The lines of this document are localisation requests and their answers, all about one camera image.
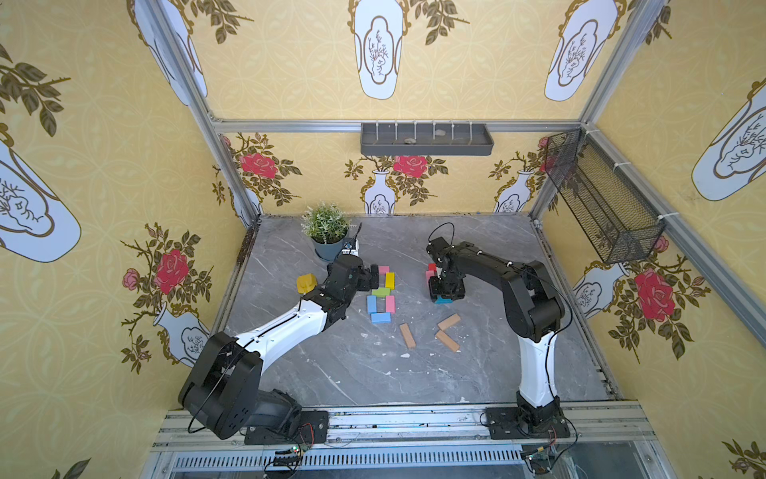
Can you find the left circuit board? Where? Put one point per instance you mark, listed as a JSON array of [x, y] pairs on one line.
[[289, 458]]

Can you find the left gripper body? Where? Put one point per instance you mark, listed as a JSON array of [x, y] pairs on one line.
[[364, 275]]

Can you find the aluminium front rail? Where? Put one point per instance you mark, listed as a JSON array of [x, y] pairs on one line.
[[609, 439]]

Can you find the wooden block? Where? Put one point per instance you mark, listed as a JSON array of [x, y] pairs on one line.
[[449, 322], [445, 339], [408, 336]]

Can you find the yellow toy shovel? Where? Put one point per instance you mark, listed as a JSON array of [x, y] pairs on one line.
[[306, 283]]

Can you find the black wire mesh basket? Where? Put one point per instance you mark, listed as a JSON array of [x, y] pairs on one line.
[[616, 217]]

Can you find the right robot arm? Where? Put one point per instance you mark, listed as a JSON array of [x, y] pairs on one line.
[[534, 311]]

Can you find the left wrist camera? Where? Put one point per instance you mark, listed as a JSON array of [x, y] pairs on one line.
[[350, 246]]

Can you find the light blue block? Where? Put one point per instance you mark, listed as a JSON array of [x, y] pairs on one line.
[[381, 318], [371, 304]]

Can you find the yellow block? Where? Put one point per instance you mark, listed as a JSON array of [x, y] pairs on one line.
[[389, 281]]

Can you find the green block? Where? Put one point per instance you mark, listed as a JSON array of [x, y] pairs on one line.
[[381, 292]]

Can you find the circuit board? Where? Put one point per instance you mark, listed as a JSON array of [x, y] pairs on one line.
[[289, 458], [538, 461]]

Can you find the potted green plant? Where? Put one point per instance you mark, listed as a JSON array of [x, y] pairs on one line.
[[327, 226]]

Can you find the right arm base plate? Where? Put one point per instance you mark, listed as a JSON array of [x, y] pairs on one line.
[[546, 423]]

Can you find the right circuit board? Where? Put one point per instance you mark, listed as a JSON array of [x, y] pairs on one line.
[[538, 461]]

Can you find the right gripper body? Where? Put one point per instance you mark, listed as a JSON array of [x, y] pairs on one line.
[[443, 284]]

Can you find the grey wall shelf tray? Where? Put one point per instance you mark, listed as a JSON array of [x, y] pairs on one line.
[[426, 139]]

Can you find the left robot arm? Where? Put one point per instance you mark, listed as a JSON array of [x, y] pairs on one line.
[[223, 391]]

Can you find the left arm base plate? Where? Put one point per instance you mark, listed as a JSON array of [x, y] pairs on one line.
[[310, 427]]

